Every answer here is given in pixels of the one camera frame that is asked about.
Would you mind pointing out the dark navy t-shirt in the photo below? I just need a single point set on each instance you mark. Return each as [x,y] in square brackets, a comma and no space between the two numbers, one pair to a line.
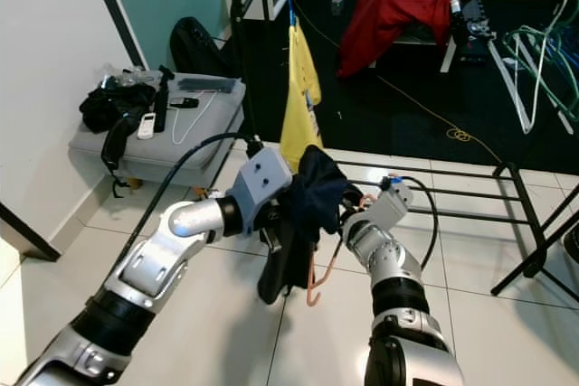
[321,196]

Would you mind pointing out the salmon pink hanger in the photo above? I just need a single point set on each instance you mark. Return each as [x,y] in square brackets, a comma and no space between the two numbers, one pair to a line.
[311,282]

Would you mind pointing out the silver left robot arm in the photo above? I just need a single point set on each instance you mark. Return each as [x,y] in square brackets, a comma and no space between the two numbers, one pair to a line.
[172,264]

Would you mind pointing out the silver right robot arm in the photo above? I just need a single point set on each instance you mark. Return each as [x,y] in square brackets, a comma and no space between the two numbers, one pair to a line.
[384,264]

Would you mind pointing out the blue plastic hanger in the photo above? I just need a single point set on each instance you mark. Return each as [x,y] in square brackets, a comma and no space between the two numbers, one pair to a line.
[290,2]

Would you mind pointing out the yellow t-shirt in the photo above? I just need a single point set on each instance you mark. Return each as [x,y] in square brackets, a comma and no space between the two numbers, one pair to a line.
[300,115]

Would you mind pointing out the grey flat pack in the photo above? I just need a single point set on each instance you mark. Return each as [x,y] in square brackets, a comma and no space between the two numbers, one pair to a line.
[208,84]

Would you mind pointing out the white remote control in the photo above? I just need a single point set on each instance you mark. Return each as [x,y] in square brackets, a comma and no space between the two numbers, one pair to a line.
[145,127]

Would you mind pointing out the black spray bottle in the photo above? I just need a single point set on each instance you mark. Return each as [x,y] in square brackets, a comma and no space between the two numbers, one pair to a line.
[163,101]

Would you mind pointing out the black backpack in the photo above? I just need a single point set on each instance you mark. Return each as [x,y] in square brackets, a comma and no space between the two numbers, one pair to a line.
[197,47]

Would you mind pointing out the small grey box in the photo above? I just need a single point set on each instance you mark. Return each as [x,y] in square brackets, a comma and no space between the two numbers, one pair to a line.
[336,5]

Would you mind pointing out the red cloth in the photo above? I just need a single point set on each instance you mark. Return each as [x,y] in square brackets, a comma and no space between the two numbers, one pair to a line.
[398,2]

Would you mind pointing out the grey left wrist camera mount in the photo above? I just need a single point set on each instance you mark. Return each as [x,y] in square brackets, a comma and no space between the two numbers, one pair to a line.
[262,183]

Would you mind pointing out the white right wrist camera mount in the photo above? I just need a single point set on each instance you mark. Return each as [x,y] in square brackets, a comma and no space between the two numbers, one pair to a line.
[391,205]

